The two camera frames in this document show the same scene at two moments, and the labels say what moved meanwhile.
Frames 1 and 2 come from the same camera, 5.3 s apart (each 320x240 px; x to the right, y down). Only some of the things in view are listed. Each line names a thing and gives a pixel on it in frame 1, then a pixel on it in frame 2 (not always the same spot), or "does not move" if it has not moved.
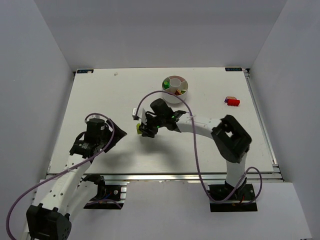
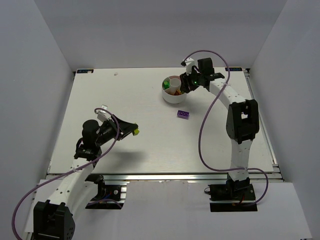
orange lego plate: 178,92 does not move
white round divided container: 176,84 does not move
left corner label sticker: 85,71 does not move
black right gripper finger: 147,126 → 185,79
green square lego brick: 166,84 does not move
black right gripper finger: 149,132 → 187,88
